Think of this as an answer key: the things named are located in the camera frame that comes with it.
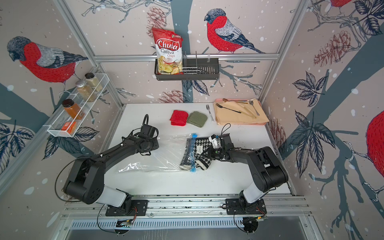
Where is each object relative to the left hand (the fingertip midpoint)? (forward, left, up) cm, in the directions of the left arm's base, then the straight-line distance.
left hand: (157, 141), depth 91 cm
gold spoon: (+42, -49, -5) cm, 65 cm away
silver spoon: (+40, -70, -5) cm, 81 cm away
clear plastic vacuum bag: (-7, -13, -1) cm, 14 cm away
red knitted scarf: (+21, -12, -2) cm, 24 cm away
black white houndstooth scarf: (-7, -25, -3) cm, 26 cm away
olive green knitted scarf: (+21, -25, -3) cm, 33 cm away
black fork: (+36, -44, -6) cm, 57 cm away
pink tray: (+43, -57, -5) cm, 71 cm away
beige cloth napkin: (+24, -47, -6) cm, 53 cm away
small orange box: (-9, +32, +28) cm, 43 cm away
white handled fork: (+34, -34, -6) cm, 48 cm away
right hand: (-6, -28, -4) cm, 29 cm away
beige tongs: (+25, -68, -6) cm, 72 cm away
